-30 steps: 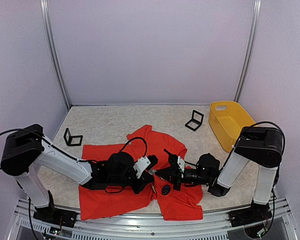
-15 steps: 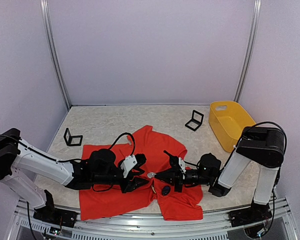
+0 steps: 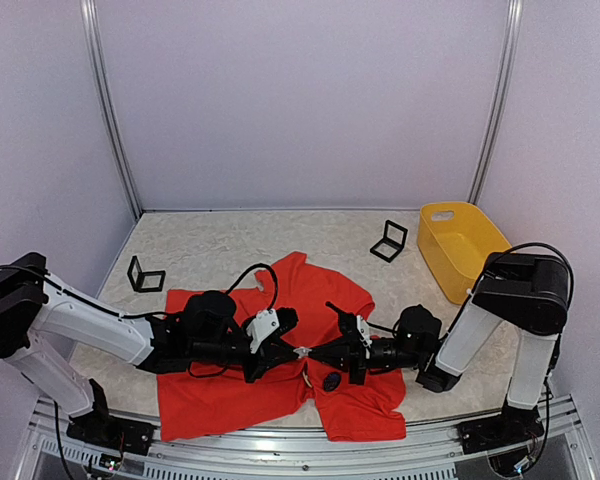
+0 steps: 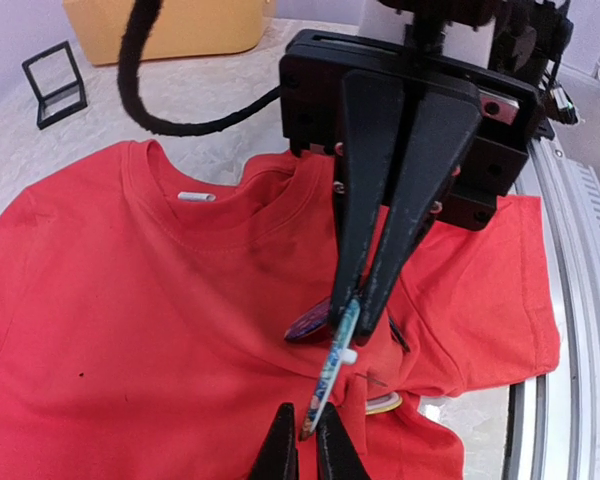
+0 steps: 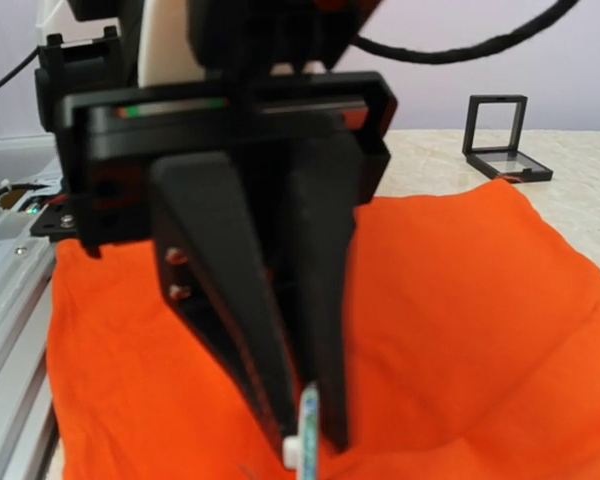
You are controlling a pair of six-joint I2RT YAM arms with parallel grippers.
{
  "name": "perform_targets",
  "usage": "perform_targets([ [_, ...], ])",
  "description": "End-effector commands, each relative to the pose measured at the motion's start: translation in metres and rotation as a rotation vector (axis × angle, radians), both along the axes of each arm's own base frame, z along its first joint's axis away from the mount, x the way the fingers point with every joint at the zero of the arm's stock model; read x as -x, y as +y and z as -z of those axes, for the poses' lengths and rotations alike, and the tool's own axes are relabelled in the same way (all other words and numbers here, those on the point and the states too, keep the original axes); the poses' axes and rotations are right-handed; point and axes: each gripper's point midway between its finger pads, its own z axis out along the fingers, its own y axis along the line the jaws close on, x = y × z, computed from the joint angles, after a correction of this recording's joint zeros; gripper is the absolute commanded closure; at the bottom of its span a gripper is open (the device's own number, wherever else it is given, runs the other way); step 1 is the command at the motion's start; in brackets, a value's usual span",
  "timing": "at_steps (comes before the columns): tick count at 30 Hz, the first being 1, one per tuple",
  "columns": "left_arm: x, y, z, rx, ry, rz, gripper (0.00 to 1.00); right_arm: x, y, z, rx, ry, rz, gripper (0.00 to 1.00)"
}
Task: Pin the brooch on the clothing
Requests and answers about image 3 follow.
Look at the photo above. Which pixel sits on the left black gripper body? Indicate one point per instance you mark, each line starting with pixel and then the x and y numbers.
pixel 262 360

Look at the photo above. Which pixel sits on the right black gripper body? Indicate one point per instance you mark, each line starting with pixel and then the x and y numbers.
pixel 357 365

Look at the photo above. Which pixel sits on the red t-shirt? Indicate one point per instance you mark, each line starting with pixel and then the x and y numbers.
pixel 210 400

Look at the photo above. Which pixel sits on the black case with yellow brooch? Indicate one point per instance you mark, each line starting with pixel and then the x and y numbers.
pixel 392 242

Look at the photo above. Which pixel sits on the black case with teal brooch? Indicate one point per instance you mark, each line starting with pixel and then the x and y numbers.
pixel 145 281

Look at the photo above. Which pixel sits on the yellow plastic basket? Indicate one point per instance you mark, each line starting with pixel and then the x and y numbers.
pixel 455 239

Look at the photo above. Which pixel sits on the yellow sunflower brooch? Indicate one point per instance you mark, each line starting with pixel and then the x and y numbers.
pixel 306 378

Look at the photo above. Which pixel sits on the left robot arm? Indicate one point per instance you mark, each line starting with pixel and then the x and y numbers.
pixel 35 303

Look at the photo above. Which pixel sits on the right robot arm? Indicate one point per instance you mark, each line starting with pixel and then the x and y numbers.
pixel 529 287

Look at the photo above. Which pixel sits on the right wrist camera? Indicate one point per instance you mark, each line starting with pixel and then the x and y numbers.
pixel 354 329

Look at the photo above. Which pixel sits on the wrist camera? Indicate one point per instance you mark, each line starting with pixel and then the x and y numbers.
pixel 354 329
pixel 268 327

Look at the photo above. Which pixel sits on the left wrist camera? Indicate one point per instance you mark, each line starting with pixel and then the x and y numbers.
pixel 268 327

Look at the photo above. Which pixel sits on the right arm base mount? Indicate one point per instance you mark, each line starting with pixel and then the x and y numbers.
pixel 494 432

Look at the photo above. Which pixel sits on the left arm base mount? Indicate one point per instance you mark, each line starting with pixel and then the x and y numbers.
pixel 122 435

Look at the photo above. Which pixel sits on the front aluminium rail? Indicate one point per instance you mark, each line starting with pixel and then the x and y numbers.
pixel 431 450

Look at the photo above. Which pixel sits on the right aluminium frame post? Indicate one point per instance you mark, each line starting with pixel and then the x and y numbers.
pixel 499 99

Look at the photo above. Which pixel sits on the aluminium frame post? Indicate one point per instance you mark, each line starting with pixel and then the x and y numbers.
pixel 499 99
pixel 89 14

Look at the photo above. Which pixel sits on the left aluminium frame post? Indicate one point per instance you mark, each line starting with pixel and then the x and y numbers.
pixel 89 14

